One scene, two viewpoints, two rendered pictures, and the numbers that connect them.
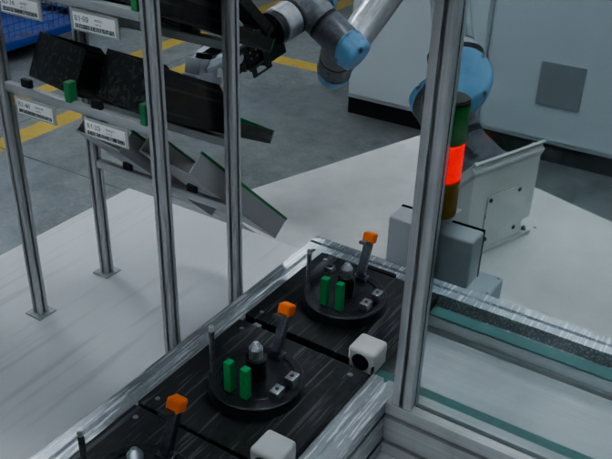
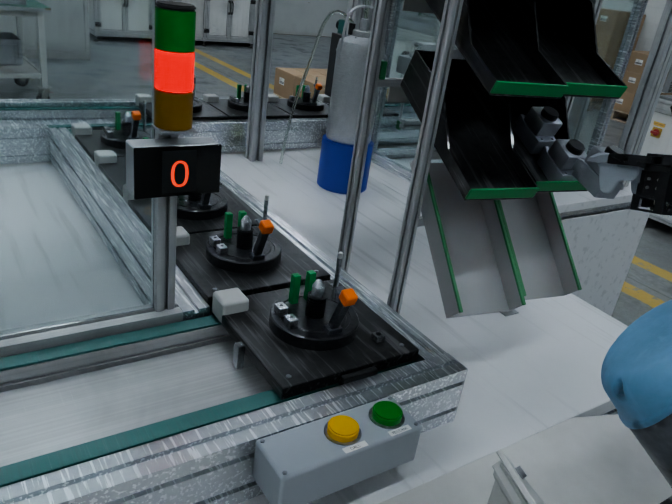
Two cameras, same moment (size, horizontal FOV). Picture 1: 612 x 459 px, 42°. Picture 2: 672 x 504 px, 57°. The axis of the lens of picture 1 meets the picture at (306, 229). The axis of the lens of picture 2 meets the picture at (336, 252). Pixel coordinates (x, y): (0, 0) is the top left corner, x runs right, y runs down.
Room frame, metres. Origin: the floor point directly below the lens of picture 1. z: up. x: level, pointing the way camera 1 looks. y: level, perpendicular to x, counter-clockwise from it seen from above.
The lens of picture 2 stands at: (1.44, -0.84, 1.49)
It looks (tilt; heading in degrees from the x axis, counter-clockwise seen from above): 25 degrees down; 112
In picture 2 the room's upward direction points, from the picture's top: 8 degrees clockwise
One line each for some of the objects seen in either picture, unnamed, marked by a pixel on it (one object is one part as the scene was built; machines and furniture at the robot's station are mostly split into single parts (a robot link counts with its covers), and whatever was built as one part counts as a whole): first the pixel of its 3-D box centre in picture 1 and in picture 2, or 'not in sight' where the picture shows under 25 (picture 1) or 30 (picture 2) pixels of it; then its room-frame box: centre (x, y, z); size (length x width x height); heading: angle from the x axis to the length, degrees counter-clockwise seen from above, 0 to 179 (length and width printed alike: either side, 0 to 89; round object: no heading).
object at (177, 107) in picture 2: not in sight; (173, 108); (0.92, -0.17, 1.28); 0.05 x 0.05 x 0.05
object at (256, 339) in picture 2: (344, 308); (312, 329); (1.12, -0.07, 0.96); 0.24 x 0.24 x 0.02; 58
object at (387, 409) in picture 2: not in sight; (386, 415); (1.29, -0.20, 0.96); 0.04 x 0.04 x 0.02
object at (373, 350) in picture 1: (367, 354); (230, 305); (0.98, -0.10, 0.97); 0.05 x 0.05 x 0.04; 58
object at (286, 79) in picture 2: not in sight; (336, 100); (-1.09, 4.93, 0.20); 1.20 x 0.80 x 0.41; 149
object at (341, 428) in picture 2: not in sight; (342, 431); (1.25, -0.25, 0.96); 0.04 x 0.04 x 0.02
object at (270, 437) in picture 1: (255, 363); (244, 234); (0.90, 0.07, 1.01); 0.24 x 0.24 x 0.13; 58
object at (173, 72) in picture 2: not in sight; (174, 69); (0.92, -0.17, 1.33); 0.05 x 0.05 x 0.05
